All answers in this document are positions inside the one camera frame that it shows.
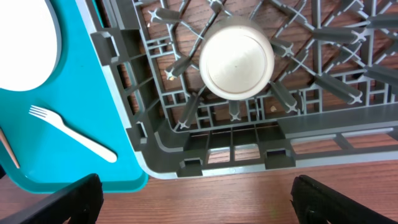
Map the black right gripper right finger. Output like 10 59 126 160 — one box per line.
290 175 397 224

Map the large white plate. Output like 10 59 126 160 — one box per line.
1 0 62 91

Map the grey dishwasher rack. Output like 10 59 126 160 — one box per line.
77 0 397 179

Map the wooden chopstick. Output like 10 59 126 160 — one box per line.
0 129 21 169

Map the frosted white cup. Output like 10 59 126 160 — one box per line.
199 16 275 100

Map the white plastic fork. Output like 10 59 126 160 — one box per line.
29 105 118 163

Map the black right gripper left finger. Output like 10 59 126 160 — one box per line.
1 174 104 224

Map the teal plastic tray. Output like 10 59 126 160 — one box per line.
1 1 149 194

